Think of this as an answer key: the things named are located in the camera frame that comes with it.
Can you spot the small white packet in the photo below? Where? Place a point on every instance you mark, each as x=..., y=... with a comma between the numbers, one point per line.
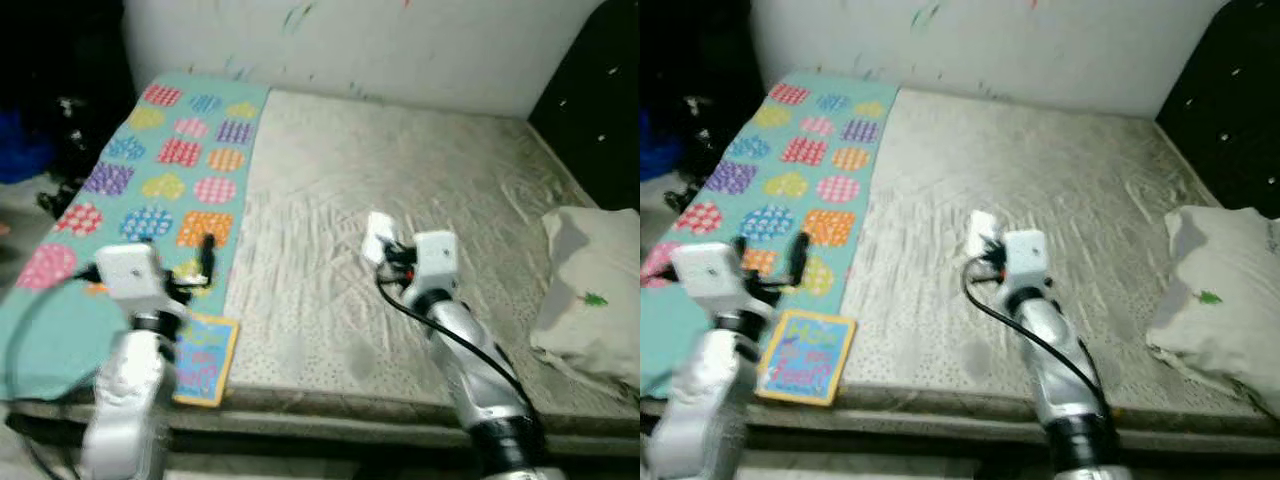
x=378, y=235
x=982, y=230

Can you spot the blue children's book yellow border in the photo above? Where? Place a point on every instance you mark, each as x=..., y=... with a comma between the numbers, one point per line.
x=208, y=360
x=808, y=358

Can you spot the white pillow green tree print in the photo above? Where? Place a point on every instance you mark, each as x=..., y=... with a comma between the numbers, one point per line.
x=590, y=290
x=1220, y=300

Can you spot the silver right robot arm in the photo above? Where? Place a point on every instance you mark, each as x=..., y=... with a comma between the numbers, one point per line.
x=1050, y=350
x=470, y=350

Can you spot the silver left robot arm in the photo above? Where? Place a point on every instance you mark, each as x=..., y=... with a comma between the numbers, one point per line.
x=130, y=400
x=700, y=400

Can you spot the teal blanket with colourful shapes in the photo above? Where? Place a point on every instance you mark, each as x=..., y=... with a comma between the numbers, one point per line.
x=160, y=170
x=790, y=170

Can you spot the white quilted mattress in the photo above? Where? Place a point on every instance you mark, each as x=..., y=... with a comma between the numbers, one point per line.
x=1050, y=170
x=400, y=180

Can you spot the black bags pile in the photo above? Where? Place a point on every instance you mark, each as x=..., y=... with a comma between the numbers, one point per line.
x=80, y=140
x=700, y=150

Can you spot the blue bundle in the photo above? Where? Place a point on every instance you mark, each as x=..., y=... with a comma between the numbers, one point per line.
x=20, y=150
x=660, y=150

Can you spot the grey bed base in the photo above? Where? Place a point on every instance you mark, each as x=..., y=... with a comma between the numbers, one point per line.
x=330, y=425
x=930, y=430

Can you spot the dark tufted studded headboard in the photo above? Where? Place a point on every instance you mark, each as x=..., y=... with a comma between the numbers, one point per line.
x=1230, y=90
x=595, y=90

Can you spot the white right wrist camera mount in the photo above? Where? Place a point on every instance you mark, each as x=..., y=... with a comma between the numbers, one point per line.
x=437, y=260
x=1027, y=258

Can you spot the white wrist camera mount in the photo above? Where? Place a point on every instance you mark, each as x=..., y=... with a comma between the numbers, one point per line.
x=130, y=270
x=705, y=272
x=1027, y=258
x=437, y=260

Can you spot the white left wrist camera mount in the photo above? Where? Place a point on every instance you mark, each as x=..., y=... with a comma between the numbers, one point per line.
x=130, y=270
x=705, y=272

